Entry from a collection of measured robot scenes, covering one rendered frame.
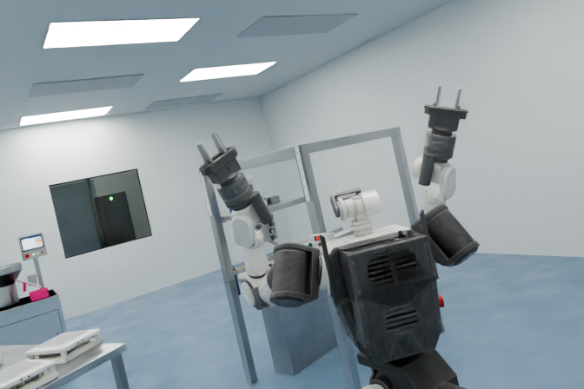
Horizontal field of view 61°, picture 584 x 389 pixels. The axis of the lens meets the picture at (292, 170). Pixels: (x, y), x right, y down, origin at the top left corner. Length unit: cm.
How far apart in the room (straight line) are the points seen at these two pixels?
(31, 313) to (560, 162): 530
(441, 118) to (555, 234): 430
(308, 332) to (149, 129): 547
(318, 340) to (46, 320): 274
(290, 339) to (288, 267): 257
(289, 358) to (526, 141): 330
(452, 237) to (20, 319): 466
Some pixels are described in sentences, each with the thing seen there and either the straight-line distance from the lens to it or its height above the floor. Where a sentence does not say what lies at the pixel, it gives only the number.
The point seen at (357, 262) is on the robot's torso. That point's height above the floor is 125.
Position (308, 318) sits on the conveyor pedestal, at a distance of 399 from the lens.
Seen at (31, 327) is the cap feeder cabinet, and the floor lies 53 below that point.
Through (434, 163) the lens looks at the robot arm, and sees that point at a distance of 155.
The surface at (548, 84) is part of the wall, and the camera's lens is 548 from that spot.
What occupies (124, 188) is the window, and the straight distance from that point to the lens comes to 851.
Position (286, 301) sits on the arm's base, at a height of 117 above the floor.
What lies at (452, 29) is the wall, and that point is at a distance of 610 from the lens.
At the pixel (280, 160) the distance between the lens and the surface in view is 308.
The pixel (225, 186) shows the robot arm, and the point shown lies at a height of 148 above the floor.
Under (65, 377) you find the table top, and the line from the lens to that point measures 251.
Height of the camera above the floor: 150
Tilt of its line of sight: 1 degrees down
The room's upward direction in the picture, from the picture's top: 13 degrees counter-clockwise
